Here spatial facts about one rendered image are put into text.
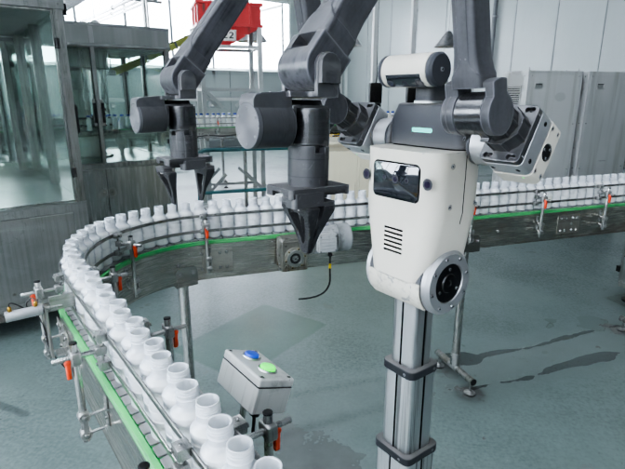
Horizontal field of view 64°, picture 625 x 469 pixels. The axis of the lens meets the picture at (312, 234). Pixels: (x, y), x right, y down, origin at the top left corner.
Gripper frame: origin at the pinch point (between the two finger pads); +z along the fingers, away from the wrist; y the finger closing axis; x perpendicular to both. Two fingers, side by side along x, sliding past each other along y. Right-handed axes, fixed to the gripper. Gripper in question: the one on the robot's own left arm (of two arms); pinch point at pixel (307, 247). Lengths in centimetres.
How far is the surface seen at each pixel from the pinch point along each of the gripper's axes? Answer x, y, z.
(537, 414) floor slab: 57, 192, 135
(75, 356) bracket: 49, -24, 32
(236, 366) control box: 21.7, -0.6, 29.0
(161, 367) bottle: 23.2, -14.7, 25.4
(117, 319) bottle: 47, -16, 25
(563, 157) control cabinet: 259, 577, 36
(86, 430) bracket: 50, -24, 50
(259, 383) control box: 13.5, -0.4, 28.8
